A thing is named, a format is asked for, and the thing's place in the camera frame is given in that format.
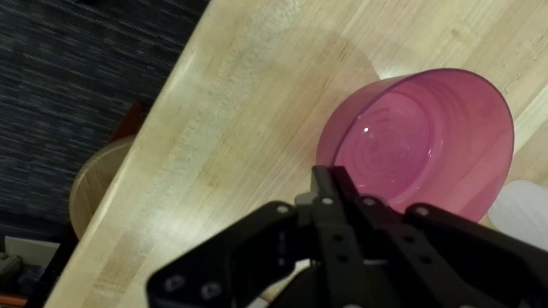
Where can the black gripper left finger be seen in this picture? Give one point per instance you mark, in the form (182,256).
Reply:
(274,258)

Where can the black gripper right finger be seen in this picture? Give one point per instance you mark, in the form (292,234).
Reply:
(446,258)

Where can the pink plastic bowl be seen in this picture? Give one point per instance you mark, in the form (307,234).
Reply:
(422,143)

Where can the round wooden stool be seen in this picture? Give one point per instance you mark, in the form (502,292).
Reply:
(96,182)

